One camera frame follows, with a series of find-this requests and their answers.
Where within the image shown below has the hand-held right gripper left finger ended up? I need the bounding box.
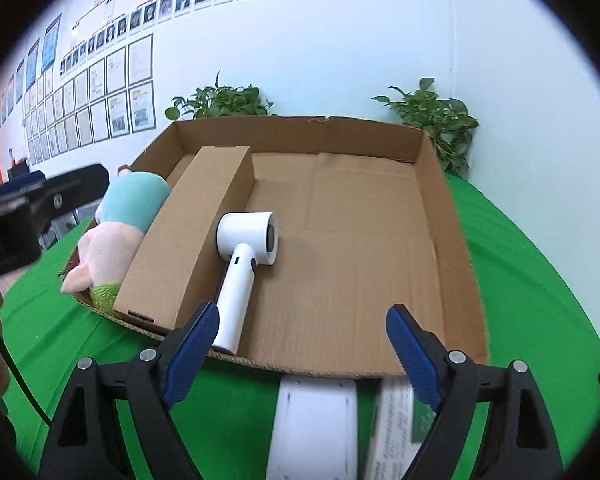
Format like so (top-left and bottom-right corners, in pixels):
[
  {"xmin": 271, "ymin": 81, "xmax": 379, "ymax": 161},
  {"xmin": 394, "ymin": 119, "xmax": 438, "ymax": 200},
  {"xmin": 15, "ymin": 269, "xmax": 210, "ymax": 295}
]
[{"xmin": 39, "ymin": 301, "xmax": 220, "ymax": 480}]

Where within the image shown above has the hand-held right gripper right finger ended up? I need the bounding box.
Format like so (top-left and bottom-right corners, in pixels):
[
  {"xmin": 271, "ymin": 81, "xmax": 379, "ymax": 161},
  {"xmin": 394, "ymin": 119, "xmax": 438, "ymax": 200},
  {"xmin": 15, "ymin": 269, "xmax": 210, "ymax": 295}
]
[{"xmin": 386, "ymin": 304, "xmax": 566, "ymax": 480}]

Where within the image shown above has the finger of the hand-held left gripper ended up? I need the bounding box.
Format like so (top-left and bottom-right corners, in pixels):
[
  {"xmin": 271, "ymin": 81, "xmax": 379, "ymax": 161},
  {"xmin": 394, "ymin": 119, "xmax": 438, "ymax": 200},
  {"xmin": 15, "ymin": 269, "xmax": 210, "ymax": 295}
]
[{"xmin": 30, "ymin": 162, "xmax": 108, "ymax": 223}]

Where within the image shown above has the pink and teal plush toy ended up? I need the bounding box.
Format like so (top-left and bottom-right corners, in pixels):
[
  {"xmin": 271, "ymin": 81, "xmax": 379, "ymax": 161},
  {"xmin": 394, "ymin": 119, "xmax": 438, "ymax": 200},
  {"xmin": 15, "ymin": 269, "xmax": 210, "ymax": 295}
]
[{"xmin": 61, "ymin": 167, "xmax": 172, "ymax": 311}]

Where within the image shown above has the white and green printed box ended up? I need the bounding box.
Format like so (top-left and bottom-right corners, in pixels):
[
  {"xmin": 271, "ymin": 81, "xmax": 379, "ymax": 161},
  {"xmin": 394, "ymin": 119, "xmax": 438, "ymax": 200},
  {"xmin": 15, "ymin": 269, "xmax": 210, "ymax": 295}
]
[{"xmin": 367, "ymin": 377, "xmax": 436, "ymax": 480}]

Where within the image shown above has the long brown cardboard box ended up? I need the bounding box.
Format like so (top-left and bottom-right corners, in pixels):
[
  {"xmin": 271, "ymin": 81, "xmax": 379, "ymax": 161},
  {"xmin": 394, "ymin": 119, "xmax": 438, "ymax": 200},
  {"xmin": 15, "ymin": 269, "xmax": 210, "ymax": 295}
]
[{"xmin": 112, "ymin": 146, "xmax": 257, "ymax": 333}]

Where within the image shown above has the white rounded device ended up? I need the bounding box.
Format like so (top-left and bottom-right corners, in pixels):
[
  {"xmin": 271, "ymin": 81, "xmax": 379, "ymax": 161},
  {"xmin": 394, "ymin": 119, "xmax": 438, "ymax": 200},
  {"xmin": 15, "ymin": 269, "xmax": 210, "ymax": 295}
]
[{"xmin": 266, "ymin": 379, "xmax": 359, "ymax": 480}]

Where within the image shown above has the large cardboard tray box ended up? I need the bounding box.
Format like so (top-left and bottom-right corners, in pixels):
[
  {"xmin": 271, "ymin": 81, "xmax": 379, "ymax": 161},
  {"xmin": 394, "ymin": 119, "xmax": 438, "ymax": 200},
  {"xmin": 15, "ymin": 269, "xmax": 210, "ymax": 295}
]
[{"xmin": 67, "ymin": 116, "xmax": 490, "ymax": 378}]

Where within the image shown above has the white hair dryer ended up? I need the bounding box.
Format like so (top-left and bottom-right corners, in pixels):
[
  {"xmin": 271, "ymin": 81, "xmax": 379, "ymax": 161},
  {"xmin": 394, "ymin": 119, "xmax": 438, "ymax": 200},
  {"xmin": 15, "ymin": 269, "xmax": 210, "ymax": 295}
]
[{"xmin": 211, "ymin": 211, "xmax": 279, "ymax": 354}]

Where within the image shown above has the black monitor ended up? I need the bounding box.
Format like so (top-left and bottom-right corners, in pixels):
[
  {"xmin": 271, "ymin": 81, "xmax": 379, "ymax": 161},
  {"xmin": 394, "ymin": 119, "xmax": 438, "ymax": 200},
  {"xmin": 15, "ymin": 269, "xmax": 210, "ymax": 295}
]
[{"xmin": 7, "ymin": 162, "xmax": 47, "ymax": 188}]

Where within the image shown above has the green tablecloth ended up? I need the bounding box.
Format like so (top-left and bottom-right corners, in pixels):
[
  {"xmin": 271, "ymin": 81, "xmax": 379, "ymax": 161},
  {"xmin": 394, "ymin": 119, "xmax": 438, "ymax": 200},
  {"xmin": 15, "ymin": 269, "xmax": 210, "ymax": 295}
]
[{"xmin": 0, "ymin": 170, "xmax": 600, "ymax": 480}]

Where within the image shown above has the potted green plant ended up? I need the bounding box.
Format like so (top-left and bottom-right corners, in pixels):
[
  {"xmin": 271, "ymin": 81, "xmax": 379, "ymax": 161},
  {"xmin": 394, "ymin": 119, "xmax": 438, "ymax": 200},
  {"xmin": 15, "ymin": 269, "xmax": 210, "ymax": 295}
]
[
  {"xmin": 371, "ymin": 77, "xmax": 480, "ymax": 176},
  {"xmin": 165, "ymin": 71, "xmax": 276, "ymax": 121}
]

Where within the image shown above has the row of portrait photos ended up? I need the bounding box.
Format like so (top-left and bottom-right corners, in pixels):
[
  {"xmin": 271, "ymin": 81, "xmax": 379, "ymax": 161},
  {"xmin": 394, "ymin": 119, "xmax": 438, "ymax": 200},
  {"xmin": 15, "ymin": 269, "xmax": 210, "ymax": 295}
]
[{"xmin": 60, "ymin": 0, "xmax": 285, "ymax": 73}]

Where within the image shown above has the wall of framed certificates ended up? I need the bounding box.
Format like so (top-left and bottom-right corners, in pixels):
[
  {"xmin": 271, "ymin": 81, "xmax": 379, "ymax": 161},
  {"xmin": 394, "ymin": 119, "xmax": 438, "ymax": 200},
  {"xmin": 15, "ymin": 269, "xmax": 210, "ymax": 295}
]
[{"xmin": 0, "ymin": 34, "xmax": 157, "ymax": 166}]

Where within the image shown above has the black cable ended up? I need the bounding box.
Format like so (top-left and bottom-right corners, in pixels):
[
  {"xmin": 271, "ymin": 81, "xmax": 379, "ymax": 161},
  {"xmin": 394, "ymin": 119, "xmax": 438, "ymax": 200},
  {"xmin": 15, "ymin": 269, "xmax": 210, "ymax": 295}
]
[{"xmin": 0, "ymin": 290, "xmax": 53, "ymax": 426}]

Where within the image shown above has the small blue wall poster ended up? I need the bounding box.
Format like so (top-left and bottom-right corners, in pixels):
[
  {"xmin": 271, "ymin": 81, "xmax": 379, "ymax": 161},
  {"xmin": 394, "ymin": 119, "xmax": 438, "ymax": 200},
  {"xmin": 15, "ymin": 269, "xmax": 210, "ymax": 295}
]
[{"xmin": 25, "ymin": 40, "xmax": 40, "ymax": 92}]

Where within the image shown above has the large blue wall poster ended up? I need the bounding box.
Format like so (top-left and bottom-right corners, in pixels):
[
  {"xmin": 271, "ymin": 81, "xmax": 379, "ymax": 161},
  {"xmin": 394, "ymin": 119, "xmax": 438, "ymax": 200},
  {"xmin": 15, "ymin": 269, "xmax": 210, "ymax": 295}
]
[{"xmin": 41, "ymin": 12, "xmax": 62, "ymax": 73}]

